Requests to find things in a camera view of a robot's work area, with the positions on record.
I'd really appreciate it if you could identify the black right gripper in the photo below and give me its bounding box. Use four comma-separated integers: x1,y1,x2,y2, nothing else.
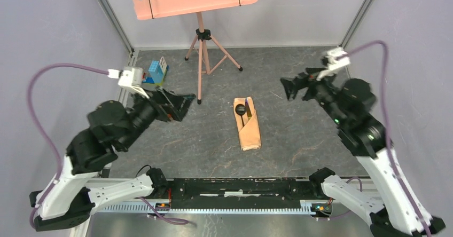
280,65,348,126

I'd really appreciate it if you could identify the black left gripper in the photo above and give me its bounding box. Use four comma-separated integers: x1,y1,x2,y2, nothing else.
122,84,198,150

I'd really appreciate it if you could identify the iridescent rainbow utensil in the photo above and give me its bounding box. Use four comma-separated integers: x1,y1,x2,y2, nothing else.
245,98,252,120

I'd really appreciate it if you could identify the peach satin napkin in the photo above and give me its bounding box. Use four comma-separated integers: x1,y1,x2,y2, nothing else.
233,97,261,151

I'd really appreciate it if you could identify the black handled utensil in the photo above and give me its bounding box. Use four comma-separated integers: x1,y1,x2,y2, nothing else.
235,99,246,126

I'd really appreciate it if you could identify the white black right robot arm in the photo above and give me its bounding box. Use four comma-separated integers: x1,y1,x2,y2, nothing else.
280,68,446,236

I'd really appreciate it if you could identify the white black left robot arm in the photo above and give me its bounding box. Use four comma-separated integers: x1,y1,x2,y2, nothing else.
29,88,195,232

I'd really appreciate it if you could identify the colourful toy brick house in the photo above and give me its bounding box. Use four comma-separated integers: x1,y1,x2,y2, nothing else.
142,57,169,85

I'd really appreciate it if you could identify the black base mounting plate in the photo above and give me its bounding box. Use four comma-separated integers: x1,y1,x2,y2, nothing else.
147,177,328,209

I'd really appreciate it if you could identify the pink music stand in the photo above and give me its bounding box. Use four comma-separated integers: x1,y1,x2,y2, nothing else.
132,0,258,104

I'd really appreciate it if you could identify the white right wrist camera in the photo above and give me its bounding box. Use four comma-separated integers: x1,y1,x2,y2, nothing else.
316,46,350,81

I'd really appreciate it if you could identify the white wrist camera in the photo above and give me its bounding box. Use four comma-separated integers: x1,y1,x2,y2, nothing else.
107,66,149,99
316,46,350,81

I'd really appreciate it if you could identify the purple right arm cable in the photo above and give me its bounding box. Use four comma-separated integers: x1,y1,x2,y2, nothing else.
332,40,433,237

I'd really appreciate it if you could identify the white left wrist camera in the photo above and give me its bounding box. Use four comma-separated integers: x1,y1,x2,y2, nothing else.
107,66,149,99

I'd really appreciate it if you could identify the grey slotted cable duct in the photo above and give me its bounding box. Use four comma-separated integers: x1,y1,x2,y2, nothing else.
101,201,331,216

